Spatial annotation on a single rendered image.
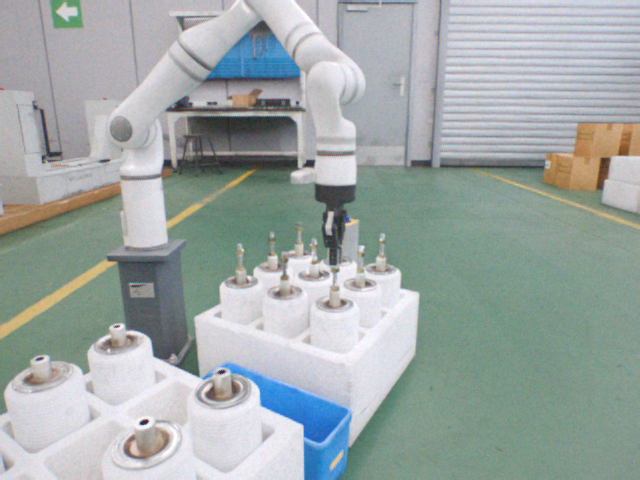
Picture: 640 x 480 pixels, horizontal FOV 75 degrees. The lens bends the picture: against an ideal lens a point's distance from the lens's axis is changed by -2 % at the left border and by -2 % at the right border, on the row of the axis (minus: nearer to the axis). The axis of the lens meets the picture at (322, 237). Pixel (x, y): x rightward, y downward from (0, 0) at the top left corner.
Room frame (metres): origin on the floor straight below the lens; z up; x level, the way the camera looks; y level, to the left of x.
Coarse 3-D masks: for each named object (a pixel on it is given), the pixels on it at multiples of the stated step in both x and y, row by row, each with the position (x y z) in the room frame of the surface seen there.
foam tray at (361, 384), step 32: (224, 320) 0.85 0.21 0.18; (256, 320) 0.85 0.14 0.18; (384, 320) 0.85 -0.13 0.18; (416, 320) 1.00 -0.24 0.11; (224, 352) 0.82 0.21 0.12; (256, 352) 0.78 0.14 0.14; (288, 352) 0.74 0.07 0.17; (320, 352) 0.72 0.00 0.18; (352, 352) 0.71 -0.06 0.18; (384, 352) 0.81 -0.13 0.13; (320, 384) 0.70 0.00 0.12; (352, 384) 0.67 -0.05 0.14; (384, 384) 0.82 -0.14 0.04; (352, 416) 0.68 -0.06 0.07
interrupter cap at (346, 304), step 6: (318, 300) 0.79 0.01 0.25; (324, 300) 0.79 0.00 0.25; (342, 300) 0.79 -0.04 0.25; (348, 300) 0.79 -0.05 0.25; (318, 306) 0.76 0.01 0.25; (324, 306) 0.76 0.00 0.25; (330, 306) 0.77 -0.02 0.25; (342, 306) 0.76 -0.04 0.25; (348, 306) 0.76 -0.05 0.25; (336, 312) 0.74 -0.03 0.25
